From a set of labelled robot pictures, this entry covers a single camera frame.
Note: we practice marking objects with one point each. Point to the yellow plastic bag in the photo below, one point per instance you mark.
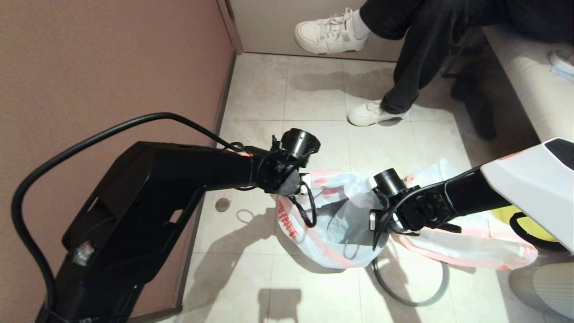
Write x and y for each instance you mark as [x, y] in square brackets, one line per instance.
[533, 229]

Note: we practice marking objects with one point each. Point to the white sneaker with grey laces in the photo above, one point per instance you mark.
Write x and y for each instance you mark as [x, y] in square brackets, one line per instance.
[329, 38]

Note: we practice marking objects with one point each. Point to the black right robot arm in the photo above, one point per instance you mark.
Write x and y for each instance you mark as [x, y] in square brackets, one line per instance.
[529, 179]

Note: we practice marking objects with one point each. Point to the beige upholstered bench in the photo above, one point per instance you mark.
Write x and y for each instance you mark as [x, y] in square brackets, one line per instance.
[538, 89]

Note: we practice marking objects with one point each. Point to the grey-brown door frame post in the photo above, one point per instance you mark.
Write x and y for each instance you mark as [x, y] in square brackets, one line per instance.
[231, 27]

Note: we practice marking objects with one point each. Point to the grey floor door stopper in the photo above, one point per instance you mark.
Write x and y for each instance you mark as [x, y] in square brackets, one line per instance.
[222, 205]

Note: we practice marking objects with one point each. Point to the white sock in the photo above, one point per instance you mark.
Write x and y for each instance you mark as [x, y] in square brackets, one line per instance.
[359, 26]

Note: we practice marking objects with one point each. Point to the white red plastic bag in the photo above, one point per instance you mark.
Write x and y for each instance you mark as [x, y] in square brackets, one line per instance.
[323, 242]

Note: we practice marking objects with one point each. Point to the grey ribbed rounded object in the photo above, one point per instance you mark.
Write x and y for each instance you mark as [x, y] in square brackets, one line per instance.
[547, 287]

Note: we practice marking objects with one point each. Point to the black bench leg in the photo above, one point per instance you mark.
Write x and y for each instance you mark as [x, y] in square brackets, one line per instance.
[475, 103]

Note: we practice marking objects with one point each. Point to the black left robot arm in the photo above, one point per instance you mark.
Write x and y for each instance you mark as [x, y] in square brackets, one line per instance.
[157, 188]

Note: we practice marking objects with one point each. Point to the used white pink-rimmed trash bag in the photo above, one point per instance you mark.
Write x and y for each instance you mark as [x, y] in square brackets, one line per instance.
[471, 242]

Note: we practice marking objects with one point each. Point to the plain white sneaker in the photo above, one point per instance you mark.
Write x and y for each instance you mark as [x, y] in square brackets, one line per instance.
[367, 115]

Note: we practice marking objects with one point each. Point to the white round object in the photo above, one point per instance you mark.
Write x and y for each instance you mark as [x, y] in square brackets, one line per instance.
[563, 58]

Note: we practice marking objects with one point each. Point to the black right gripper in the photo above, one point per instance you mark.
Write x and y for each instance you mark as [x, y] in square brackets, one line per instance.
[381, 222]

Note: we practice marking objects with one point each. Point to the black trousers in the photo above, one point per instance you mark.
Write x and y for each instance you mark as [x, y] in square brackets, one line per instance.
[426, 36]

